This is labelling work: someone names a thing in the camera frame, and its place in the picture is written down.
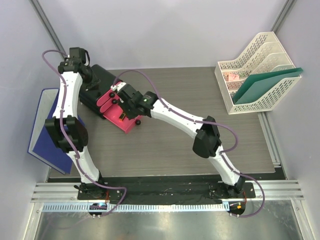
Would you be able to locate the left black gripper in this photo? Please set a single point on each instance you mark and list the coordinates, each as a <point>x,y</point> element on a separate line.
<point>94,81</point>

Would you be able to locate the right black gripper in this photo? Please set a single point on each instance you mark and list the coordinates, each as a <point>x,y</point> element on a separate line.
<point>130,116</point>

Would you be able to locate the pink drawer front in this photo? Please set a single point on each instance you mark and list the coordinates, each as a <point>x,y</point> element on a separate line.
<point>116,116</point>

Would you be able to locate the black drawer organizer cabinet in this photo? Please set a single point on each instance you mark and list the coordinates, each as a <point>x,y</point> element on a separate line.
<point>90,93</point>

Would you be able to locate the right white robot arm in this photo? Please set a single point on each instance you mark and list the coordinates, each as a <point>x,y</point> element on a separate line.
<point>204,131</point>

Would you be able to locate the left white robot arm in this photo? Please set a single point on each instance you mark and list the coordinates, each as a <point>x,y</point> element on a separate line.
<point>64,127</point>

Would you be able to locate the pink paper note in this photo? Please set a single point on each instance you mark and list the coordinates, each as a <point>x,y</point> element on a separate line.
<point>231,77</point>

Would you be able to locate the green folder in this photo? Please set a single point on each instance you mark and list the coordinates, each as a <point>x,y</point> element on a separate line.
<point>256,85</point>

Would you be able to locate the white mesh file rack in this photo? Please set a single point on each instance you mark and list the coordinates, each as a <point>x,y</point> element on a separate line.
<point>264,53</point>

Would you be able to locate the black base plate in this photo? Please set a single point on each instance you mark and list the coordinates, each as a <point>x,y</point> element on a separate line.
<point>182,189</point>

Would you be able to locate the slotted cable duct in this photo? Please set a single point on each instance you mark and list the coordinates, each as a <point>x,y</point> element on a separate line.
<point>95,207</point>

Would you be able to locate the aluminium rail frame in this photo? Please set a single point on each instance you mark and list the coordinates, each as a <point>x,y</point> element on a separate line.
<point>69,192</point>

